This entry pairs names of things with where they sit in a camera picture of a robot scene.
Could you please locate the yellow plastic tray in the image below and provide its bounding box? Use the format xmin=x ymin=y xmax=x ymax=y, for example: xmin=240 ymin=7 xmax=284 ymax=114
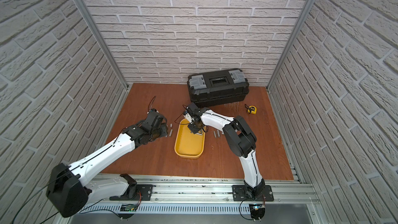
xmin=174 ymin=119 xmax=205 ymax=159

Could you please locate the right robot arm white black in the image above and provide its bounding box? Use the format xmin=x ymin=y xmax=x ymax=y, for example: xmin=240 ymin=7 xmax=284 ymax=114
xmin=183 ymin=103 xmax=265 ymax=200

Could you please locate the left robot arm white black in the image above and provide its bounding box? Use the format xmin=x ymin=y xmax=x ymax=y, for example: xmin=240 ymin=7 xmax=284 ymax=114
xmin=46 ymin=109 xmax=168 ymax=217

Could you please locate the black plastic toolbox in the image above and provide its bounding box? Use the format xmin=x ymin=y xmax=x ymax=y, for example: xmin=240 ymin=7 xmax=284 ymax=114
xmin=187 ymin=68 xmax=249 ymax=108

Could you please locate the yellow tape measure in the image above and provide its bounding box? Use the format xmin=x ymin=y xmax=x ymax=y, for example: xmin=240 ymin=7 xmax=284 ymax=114
xmin=245 ymin=104 xmax=257 ymax=115

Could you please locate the left green circuit board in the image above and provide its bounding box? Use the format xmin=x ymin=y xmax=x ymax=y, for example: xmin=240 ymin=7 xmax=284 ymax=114
xmin=120 ymin=204 xmax=139 ymax=212

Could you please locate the green circuit board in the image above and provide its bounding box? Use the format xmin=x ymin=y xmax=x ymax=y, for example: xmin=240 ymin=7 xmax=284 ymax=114
xmin=120 ymin=204 xmax=139 ymax=212
xmin=249 ymin=204 xmax=266 ymax=220

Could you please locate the right green circuit board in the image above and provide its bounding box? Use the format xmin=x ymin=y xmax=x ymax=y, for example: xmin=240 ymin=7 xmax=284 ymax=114
xmin=249 ymin=204 xmax=266 ymax=220

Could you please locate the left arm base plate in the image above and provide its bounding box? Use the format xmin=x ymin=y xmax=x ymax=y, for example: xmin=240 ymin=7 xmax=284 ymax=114
xmin=109 ymin=184 xmax=153 ymax=201

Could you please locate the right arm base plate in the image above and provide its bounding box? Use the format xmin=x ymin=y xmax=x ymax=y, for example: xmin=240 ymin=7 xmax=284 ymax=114
xmin=232 ymin=185 xmax=274 ymax=202

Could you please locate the aluminium rail frame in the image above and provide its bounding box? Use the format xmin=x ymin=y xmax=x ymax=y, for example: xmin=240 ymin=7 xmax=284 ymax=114
xmin=52 ymin=174 xmax=330 ymax=224

